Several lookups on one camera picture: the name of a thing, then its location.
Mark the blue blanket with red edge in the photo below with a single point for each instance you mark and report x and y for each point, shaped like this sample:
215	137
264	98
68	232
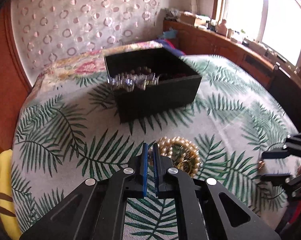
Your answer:
170	45

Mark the white cup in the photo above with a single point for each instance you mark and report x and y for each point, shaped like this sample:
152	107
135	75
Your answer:
231	33

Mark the black box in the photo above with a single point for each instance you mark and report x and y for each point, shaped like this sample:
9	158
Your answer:
155	100

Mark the pink jug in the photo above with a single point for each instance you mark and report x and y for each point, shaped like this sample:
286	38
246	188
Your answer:
223	27

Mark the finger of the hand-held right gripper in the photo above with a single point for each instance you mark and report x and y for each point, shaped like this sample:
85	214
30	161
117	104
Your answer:
275	153
275	178

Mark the low wooden cabinet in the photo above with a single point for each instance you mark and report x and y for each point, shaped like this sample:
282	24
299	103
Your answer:
215	45

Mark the silver crystal hair comb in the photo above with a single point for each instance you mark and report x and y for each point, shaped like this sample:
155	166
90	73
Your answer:
125	81

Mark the black chair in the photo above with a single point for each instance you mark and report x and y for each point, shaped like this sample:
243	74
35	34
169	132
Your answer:
290	97

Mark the yellow plush toy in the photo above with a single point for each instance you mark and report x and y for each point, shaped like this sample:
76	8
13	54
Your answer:
3	170

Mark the wooden wardrobe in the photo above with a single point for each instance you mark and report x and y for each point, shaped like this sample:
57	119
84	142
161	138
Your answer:
5	92

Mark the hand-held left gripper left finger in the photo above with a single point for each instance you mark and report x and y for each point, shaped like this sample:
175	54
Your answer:
144	170

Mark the cardboard box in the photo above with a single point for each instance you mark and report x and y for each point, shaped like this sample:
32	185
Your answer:
190	19

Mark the blue plastic bag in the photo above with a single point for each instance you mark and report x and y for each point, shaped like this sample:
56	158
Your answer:
170	33

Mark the window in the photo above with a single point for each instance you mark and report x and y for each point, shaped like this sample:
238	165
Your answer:
278	25

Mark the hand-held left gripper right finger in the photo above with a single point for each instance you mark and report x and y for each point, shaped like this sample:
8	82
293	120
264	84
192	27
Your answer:
155	172

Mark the circle-pattern wall cloth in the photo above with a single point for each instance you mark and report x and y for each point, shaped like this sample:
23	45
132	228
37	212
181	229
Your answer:
78	17

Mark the leaf-print bedspread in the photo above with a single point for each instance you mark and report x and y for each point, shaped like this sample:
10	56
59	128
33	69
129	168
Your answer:
65	142

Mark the patterned cloth bundle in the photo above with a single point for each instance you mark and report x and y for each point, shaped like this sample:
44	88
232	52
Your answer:
171	12

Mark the floral pillow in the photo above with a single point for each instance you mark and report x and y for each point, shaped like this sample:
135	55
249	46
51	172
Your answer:
73	67

